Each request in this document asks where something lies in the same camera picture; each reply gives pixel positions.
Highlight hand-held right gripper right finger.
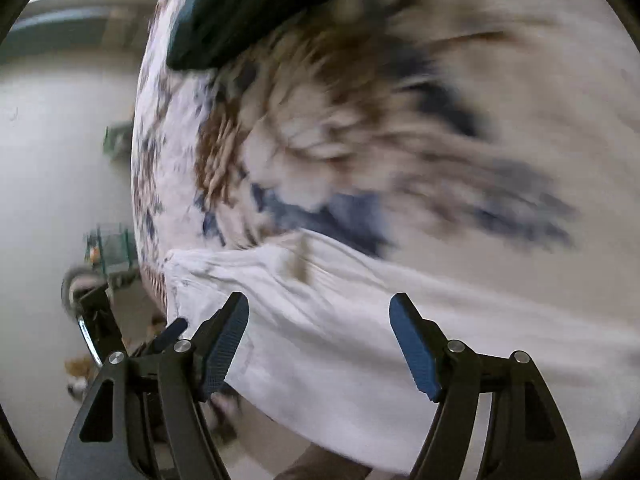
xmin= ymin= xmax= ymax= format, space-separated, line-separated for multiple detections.
xmin=389 ymin=292 xmax=584 ymax=480

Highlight white pants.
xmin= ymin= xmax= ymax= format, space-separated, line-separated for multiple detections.
xmin=164 ymin=232 xmax=640 ymax=476

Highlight green crate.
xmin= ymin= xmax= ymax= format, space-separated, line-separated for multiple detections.
xmin=103 ymin=121 xmax=134 ymax=162

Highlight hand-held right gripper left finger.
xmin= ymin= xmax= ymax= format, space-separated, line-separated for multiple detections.
xmin=55 ymin=292 xmax=250 ymax=480

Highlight printed blanket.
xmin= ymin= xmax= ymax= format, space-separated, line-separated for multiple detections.
xmin=129 ymin=0 xmax=640 ymax=321

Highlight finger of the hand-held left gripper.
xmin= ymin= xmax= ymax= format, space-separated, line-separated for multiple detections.
xmin=150 ymin=317 xmax=189 ymax=354

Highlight dark cloth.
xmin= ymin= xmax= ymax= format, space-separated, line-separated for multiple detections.
xmin=166 ymin=0 xmax=386 ymax=72

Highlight green wire rack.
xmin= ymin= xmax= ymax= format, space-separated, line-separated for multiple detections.
xmin=84 ymin=224 xmax=140 ymax=288

